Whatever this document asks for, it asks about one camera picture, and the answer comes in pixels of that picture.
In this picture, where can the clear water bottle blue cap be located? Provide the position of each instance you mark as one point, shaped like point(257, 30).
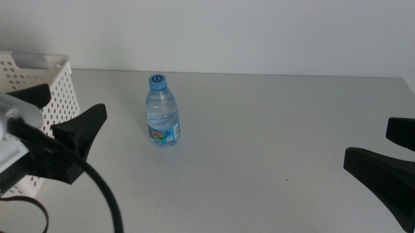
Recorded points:
point(162, 115)

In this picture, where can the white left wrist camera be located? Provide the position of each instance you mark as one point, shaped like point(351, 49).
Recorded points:
point(0, 116)

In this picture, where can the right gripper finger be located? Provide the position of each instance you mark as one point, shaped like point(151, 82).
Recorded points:
point(392, 178)
point(411, 134)

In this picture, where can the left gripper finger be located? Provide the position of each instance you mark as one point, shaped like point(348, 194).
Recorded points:
point(33, 95)
point(82, 126)

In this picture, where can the white perforated plastic basket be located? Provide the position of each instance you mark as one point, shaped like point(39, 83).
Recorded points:
point(64, 90)

